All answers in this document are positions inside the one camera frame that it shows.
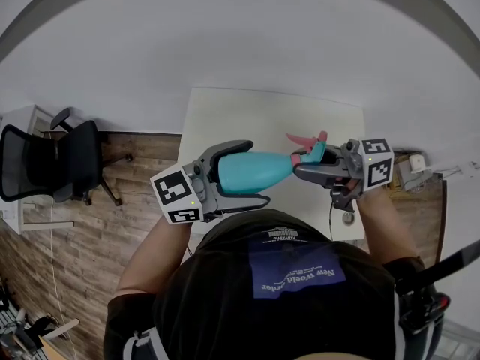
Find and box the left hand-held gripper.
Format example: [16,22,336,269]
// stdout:
[149,139,272,225]

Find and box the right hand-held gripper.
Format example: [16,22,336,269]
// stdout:
[291,137,394,213]

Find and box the pink and teal plastic toy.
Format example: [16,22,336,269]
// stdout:
[285,130,329,169]

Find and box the teal spray bottle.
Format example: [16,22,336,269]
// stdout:
[217,151,296,196]

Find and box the person's right forearm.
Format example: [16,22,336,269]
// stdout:
[355,187,419,266]

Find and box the person's left forearm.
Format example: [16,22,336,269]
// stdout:
[115,214,192,296]

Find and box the white square table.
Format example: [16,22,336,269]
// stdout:
[176,86,367,242]

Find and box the small white device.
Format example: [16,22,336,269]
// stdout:
[408,153,426,174]

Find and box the person's black printed t-shirt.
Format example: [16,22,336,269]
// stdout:
[102,208,429,360]

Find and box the black office chair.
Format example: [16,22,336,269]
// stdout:
[0,106,134,207]

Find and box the black device red button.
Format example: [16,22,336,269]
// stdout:
[398,290,452,334]

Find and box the white long desk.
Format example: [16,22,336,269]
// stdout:
[0,104,76,236]

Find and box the black shoulder strap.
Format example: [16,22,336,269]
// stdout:
[394,238,480,293]

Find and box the thin pale floor cable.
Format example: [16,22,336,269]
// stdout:
[49,196,73,338]

